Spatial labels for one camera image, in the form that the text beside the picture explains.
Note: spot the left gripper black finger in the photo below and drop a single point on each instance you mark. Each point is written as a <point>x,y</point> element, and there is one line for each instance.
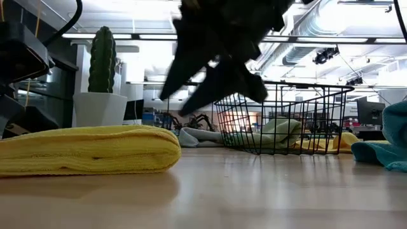
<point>22,54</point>
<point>28,122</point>

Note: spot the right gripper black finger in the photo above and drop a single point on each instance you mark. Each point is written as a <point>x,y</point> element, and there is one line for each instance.
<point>229,82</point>
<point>190,60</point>

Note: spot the yellow microfiber towel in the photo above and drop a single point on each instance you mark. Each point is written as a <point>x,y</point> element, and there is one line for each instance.
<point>345,141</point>
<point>89,149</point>

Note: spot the light green microfiber towel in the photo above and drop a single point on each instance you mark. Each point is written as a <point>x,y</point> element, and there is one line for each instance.
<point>283,130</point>

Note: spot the turquoise microfiber towel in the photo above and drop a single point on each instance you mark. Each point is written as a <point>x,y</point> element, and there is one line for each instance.
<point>388,149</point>

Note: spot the black background robot arm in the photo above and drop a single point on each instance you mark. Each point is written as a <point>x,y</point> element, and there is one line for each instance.
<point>173,121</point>
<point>200,121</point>

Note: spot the grey microfiber towel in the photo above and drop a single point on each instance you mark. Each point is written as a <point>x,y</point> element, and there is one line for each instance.
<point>197,138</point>

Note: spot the dark shelving structure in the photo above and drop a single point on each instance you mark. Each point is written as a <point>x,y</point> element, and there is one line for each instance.
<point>65,65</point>

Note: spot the linear ceiling light fixture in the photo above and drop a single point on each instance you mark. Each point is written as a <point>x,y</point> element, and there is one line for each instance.
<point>95,36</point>

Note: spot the black computer monitor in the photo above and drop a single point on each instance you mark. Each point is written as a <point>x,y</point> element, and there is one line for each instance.
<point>370,111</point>
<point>133,109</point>

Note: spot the green cactus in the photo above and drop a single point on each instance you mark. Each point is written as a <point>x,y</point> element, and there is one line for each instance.
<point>102,60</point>

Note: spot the black ceiling spotlight cluster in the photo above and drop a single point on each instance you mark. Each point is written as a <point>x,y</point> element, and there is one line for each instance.
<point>354,81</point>
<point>324,56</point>

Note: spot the silver ceiling air duct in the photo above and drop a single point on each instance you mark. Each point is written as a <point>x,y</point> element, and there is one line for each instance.
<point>302,54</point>

